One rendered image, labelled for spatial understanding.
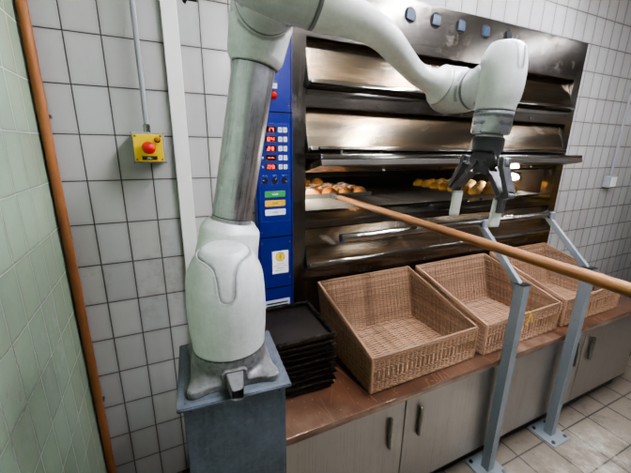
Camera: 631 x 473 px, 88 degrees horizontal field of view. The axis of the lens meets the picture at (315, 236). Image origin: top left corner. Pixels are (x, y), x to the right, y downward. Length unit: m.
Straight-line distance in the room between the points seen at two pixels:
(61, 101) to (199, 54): 0.46
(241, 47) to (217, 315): 0.57
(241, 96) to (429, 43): 1.21
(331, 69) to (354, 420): 1.36
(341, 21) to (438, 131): 1.22
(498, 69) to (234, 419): 0.94
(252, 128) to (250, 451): 0.71
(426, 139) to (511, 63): 0.94
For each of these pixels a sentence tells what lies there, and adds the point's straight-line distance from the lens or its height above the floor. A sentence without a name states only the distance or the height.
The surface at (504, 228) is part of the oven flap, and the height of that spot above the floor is 0.99.
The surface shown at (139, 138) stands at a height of 1.49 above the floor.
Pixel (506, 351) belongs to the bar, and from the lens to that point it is 1.68.
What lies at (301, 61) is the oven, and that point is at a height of 1.80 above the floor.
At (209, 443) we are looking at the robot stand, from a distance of 0.80.
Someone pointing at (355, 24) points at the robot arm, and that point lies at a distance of 0.76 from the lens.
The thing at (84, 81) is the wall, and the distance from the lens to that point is 1.36.
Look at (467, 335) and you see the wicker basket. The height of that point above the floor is 0.71.
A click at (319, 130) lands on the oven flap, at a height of 1.54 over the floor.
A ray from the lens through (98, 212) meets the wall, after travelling 1.37.
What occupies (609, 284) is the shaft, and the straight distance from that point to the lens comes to 0.97.
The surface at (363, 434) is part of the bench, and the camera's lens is 1.40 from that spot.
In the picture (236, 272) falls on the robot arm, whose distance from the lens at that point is 0.65.
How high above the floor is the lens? 1.47
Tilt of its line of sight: 15 degrees down
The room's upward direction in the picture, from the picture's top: 1 degrees clockwise
